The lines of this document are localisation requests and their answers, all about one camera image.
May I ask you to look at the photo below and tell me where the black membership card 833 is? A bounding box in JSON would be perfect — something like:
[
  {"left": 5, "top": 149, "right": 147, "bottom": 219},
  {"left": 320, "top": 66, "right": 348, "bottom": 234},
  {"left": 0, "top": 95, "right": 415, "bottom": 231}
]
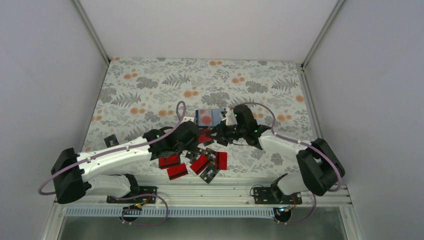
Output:
[{"left": 199, "top": 162, "right": 220, "bottom": 184}]

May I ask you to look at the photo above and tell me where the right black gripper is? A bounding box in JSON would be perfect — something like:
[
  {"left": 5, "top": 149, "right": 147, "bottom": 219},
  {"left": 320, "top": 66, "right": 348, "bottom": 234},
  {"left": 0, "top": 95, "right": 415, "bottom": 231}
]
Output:
[{"left": 206, "top": 120, "right": 246, "bottom": 144}]

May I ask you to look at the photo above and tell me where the black vip card far left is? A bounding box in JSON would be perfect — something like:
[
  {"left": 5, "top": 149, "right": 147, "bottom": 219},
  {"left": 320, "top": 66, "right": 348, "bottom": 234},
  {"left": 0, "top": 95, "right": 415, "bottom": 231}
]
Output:
[{"left": 103, "top": 134, "right": 119, "bottom": 148}]

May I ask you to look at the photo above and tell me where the aluminium frame rail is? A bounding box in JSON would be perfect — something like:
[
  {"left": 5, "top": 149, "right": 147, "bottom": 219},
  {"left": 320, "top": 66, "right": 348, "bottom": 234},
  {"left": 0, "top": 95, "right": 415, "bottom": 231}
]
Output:
[{"left": 66, "top": 176, "right": 352, "bottom": 207}]

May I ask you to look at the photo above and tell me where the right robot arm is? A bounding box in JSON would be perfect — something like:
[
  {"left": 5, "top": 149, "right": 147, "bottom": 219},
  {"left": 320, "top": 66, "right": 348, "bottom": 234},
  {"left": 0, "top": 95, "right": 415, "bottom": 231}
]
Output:
[{"left": 207, "top": 104, "right": 346, "bottom": 204}]

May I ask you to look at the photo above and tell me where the white slotted cable duct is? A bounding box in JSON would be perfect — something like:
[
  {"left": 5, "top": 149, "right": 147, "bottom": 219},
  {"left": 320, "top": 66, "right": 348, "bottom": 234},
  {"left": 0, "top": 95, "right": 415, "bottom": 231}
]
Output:
[{"left": 64, "top": 206, "right": 274, "bottom": 219}]

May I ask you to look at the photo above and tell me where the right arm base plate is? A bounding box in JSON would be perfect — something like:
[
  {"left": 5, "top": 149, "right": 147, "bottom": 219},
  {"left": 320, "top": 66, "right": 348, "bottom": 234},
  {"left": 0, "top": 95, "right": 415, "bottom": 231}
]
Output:
[{"left": 251, "top": 186, "right": 303, "bottom": 205}]

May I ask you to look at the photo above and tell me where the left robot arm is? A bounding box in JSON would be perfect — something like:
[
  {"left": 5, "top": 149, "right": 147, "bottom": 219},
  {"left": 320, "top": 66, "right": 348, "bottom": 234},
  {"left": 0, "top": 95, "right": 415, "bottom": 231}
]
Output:
[{"left": 51, "top": 121, "right": 201, "bottom": 204}]

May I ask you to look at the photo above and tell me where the floral table mat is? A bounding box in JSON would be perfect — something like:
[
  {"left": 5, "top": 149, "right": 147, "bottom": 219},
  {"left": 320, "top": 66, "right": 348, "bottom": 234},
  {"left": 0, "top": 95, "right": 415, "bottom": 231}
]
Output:
[{"left": 74, "top": 56, "right": 324, "bottom": 179}]

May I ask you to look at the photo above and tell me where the blue leather card holder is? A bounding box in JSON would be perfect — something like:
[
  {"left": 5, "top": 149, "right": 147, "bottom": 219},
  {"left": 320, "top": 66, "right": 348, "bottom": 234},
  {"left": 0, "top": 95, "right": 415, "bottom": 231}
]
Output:
[{"left": 194, "top": 108, "right": 226, "bottom": 128}]

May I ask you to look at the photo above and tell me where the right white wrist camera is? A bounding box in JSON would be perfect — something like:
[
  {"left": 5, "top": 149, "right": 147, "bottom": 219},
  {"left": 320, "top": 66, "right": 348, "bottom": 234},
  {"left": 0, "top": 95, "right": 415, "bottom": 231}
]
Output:
[{"left": 224, "top": 109, "right": 237, "bottom": 126}]

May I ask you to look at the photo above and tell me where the white card with red circle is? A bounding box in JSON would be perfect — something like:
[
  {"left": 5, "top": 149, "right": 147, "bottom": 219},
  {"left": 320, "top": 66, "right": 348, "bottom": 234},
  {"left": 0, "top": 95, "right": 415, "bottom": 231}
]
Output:
[{"left": 197, "top": 109, "right": 213, "bottom": 127}]

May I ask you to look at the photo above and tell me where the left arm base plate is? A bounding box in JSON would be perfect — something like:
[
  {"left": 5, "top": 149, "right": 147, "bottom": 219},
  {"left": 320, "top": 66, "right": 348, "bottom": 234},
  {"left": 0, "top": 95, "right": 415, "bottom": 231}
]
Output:
[{"left": 106, "top": 186, "right": 158, "bottom": 204}]

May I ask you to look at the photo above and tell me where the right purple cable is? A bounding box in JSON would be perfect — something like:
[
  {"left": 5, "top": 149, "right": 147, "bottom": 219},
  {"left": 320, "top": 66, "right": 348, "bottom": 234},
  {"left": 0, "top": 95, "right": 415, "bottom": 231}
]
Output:
[{"left": 231, "top": 101, "right": 344, "bottom": 226}]

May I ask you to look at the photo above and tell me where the red card top centre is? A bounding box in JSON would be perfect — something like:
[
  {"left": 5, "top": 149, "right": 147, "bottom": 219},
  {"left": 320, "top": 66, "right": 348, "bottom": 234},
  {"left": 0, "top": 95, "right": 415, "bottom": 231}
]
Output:
[{"left": 198, "top": 128, "right": 214, "bottom": 147}]

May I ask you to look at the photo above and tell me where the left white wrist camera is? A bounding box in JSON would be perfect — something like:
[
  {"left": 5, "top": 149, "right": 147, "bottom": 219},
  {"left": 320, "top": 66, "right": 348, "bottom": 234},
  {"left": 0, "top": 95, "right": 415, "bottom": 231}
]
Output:
[{"left": 182, "top": 116, "right": 195, "bottom": 123}]

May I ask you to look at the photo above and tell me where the red card pile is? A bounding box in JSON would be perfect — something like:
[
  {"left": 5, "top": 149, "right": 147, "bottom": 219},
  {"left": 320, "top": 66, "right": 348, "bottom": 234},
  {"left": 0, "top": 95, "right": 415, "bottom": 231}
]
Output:
[{"left": 190, "top": 154, "right": 211, "bottom": 175}]

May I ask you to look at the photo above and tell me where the red card right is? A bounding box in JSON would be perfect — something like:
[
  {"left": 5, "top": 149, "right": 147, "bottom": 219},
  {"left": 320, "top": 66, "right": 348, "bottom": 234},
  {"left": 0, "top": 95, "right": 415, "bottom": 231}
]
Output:
[{"left": 215, "top": 151, "right": 228, "bottom": 170}]

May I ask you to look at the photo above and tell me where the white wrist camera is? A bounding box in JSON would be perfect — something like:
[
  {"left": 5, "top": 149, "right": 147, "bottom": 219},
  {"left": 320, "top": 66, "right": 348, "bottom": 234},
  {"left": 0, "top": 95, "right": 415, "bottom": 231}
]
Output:
[
  {"left": 182, "top": 116, "right": 195, "bottom": 123},
  {"left": 224, "top": 109, "right": 237, "bottom": 126}
]

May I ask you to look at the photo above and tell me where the red card bottom edge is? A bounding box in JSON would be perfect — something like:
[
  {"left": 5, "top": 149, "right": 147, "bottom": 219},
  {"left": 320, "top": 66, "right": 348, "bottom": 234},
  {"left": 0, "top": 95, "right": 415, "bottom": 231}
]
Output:
[{"left": 166, "top": 163, "right": 188, "bottom": 181}]

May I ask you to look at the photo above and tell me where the red card bottom left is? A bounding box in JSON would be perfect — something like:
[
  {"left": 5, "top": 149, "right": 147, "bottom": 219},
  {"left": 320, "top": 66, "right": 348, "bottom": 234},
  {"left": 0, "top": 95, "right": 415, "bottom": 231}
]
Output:
[{"left": 158, "top": 154, "right": 181, "bottom": 170}]

